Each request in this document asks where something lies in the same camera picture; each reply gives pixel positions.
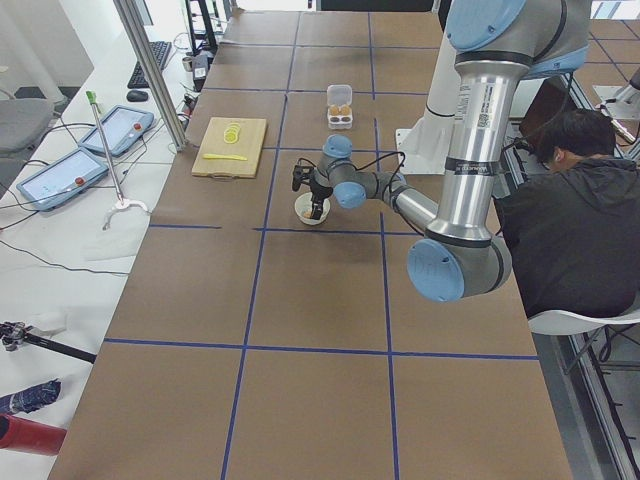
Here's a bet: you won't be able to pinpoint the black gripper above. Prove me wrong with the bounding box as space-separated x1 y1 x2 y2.
309 179 333 219

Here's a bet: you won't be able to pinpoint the clear plastic egg box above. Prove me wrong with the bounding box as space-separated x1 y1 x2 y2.
326 84 353 130

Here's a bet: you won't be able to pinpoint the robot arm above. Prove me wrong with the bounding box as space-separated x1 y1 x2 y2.
292 1 591 302

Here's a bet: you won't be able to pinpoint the white bowl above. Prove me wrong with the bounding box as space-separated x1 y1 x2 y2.
294 192 331 226

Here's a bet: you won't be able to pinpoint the wooden cutting board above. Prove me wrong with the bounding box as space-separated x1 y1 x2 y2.
191 117 267 179

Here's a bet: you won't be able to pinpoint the lemon slices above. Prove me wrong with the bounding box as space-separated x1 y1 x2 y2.
223 122 242 145

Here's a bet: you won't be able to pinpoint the yellow plastic knife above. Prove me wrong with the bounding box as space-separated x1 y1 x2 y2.
202 153 248 161

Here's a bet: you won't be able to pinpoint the metal reacher grabber stick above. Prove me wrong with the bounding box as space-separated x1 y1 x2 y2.
86 90 151 231

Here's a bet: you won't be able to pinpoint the far teach pendant tablet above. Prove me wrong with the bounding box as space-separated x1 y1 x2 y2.
78 105 154 157

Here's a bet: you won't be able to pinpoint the teach pendant tablet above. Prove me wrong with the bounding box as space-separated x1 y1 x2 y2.
17 147 108 212
78 105 154 157

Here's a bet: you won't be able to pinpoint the black computer mouse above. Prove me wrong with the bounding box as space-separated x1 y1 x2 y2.
126 89 149 103

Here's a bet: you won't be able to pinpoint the black keyboard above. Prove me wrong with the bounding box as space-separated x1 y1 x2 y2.
126 40 173 90

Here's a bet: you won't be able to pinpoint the near teach pendant tablet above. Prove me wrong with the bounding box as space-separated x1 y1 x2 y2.
17 147 108 212

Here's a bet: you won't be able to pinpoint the seated person dark jacket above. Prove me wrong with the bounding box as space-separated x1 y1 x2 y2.
496 109 639 318

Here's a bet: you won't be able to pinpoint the white chair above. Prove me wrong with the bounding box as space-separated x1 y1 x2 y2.
527 304 640 376

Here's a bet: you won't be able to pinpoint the folded blue umbrella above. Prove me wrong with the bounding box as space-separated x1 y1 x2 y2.
1 379 61 415

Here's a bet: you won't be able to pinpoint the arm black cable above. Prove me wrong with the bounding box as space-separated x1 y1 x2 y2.
349 149 409 211

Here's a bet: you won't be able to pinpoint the white centre column mount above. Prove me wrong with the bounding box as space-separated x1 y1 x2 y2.
396 1 460 175

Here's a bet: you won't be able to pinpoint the aluminium frame post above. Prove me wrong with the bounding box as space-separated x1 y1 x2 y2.
113 0 187 152

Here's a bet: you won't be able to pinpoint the black tripod handle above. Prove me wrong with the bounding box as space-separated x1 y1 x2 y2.
1 322 97 364

